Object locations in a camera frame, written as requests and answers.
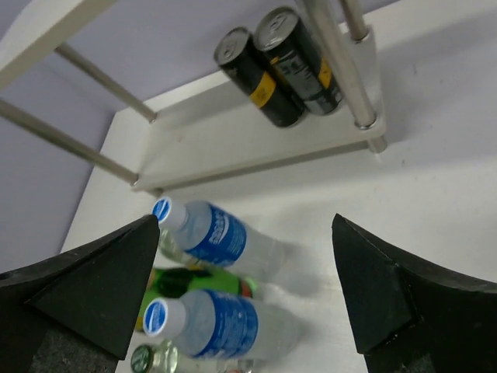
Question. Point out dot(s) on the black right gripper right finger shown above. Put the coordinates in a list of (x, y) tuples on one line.
[(408, 314)]

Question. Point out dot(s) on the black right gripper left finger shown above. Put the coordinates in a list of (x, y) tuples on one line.
[(76, 312)]

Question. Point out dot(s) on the green glass bottle yellow label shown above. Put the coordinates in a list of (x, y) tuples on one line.
[(176, 281)]

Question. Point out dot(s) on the blue label water bottle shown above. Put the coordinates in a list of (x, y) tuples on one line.
[(215, 324), (213, 235)]

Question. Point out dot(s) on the white two-tier shelf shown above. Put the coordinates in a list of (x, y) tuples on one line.
[(207, 129)]

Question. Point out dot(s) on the black can left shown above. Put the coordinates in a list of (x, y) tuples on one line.
[(237, 56)]

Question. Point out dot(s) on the black can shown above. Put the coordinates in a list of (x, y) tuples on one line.
[(287, 44), (237, 56)]

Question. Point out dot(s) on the black can right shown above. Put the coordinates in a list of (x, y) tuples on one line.
[(287, 44)]

